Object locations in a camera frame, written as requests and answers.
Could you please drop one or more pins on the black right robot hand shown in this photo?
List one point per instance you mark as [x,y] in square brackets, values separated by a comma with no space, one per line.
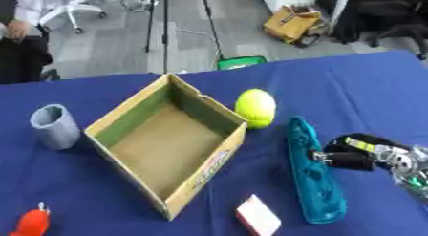
[352,157]

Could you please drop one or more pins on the black office chair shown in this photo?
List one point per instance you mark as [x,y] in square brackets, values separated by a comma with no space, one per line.
[384,18]

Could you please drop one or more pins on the black tripod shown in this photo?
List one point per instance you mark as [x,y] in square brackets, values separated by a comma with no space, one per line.
[167,26]

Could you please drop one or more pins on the person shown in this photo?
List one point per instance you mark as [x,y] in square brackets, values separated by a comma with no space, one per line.
[19,39]

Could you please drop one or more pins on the orange toy with metal tip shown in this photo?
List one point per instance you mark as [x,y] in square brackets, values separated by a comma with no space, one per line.
[32,223]

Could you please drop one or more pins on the grey cylindrical cup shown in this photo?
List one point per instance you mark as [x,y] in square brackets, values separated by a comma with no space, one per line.
[56,126]

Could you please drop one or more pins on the tan cardboard box green inside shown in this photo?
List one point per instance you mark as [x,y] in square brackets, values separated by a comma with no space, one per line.
[167,144]

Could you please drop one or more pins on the teal elongated pouch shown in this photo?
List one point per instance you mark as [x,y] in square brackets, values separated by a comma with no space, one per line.
[315,176]

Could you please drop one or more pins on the white and red flat box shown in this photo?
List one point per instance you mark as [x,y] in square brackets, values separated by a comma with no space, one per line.
[258,216]

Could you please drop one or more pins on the green and white box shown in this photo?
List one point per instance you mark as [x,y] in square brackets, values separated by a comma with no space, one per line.
[241,62]

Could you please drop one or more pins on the yellow-green tennis ball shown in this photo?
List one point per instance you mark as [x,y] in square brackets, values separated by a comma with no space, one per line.
[256,108]

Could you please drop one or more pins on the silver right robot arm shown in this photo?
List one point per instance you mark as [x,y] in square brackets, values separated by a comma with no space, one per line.
[411,169]

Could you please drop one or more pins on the white office chair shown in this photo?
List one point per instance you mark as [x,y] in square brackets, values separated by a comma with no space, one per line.
[69,10]

